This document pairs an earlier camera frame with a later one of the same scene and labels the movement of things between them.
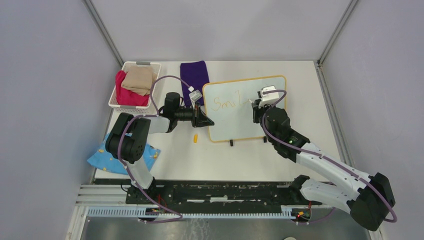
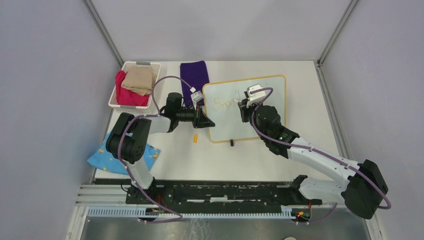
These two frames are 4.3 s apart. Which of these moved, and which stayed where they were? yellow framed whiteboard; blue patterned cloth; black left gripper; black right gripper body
Moved: black right gripper body
Stayed: yellow framed whiteboard; black left gripper; blue patterned cloth
